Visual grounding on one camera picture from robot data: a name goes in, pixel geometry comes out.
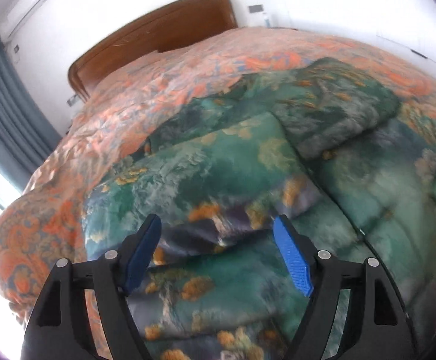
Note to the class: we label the wooden bed headboard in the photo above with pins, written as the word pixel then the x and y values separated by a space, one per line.
pixel 158 26

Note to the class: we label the white built-in wardrobe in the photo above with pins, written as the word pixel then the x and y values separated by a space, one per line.
pixel 353 7

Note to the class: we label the grey wall switch panel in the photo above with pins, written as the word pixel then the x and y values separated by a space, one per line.
pixel 73 100
pixel 255 8

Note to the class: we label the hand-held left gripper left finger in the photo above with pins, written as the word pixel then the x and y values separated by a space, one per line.
pixel 141 251

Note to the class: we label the white air conditioner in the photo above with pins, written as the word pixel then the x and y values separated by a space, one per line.
pixel 26 3

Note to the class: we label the blue-grey curtain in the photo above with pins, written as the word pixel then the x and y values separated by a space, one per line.
pixel 4 101

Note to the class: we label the white wall socket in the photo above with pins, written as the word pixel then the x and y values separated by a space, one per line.
pixel 16 52

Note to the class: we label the orange floral quilt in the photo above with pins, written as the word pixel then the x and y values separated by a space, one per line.
pixel 128 93

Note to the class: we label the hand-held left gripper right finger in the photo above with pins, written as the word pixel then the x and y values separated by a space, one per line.
pixel 293 257

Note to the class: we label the small clear bottle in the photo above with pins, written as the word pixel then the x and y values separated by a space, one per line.
pixel 267 19

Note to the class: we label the green printed padded jacket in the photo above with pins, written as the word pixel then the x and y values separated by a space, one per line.
pixel 221 157

